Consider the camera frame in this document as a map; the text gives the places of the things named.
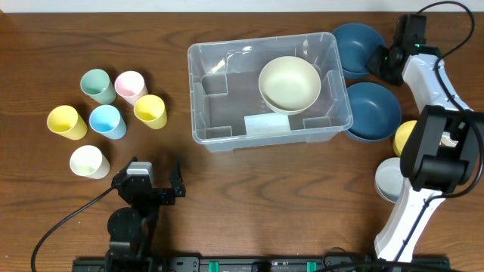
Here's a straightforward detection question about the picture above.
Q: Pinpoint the dark blue bowl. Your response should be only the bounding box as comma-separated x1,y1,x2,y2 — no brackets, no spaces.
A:
345,82,402,143
332,23,386,79

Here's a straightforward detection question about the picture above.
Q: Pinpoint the yellow bowl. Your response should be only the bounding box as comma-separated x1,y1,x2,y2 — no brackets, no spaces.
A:
392,120,417,157

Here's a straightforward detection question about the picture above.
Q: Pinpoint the beige bowl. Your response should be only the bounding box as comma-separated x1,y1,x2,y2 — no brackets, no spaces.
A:
258,56,321,115

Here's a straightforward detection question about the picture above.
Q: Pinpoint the clear plastic storage container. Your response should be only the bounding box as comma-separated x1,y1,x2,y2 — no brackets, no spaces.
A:
188,32,353,153

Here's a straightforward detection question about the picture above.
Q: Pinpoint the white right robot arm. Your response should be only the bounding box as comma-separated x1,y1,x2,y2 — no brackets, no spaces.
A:
367,13,483,263

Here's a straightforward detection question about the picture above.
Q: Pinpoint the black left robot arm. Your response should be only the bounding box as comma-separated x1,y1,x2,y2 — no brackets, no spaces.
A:
105,157,186,271

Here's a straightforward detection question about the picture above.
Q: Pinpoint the cream white cup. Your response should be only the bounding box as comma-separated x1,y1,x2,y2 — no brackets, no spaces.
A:
70,145,110,179

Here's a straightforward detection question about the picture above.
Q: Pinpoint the yellow cup right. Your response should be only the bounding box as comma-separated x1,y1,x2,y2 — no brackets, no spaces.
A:
134,94,167,129

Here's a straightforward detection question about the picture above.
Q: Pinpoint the yellow cup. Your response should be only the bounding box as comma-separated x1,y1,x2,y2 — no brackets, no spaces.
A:
134,94,167,129
47,105,88,141

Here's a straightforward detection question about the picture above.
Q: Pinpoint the light blue cup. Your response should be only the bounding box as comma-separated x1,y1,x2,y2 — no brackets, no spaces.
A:
88,104,127,140

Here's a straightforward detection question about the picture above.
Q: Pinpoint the yellow cup left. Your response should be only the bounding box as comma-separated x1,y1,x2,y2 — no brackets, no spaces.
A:
47,105,88,141

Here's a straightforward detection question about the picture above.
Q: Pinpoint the pink cup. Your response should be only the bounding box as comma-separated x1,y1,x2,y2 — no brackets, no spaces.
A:
114,71,148,106

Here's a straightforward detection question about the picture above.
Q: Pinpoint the green cup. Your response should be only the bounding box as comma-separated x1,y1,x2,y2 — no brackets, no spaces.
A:
80,69,116,104

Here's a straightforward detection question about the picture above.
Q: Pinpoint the light grey bowl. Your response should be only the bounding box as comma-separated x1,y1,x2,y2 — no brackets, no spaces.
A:
374,157,404,203

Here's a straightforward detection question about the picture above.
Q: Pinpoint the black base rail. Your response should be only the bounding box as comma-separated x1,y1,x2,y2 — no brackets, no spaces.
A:
72,252,451,272

